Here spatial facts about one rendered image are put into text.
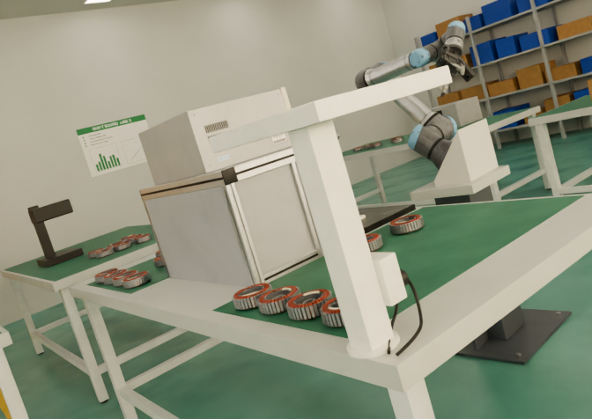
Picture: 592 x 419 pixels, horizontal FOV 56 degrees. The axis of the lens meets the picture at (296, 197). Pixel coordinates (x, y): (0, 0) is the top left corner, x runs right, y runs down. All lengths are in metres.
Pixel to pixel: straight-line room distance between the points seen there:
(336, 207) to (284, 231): 0.80
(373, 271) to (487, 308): 0.25
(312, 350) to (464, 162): 1.45
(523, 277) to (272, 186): 0.82
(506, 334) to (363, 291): 1.74
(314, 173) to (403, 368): 0.36
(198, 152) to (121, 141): 5.69
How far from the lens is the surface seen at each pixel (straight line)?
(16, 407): 2.52
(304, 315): 1.29
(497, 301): 1.18
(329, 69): 9.43
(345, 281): 1.00
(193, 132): 1.77
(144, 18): 8.00
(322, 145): 0.96
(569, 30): 8.23
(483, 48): 8.83
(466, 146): 2.45
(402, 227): 1.81
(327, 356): 1.13
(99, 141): 7.36
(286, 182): 1.77
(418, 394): 1.08
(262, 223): 1.71
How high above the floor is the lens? 1.17
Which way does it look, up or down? 7 degrees down
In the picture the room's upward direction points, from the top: 17 degrees counter-clockwise
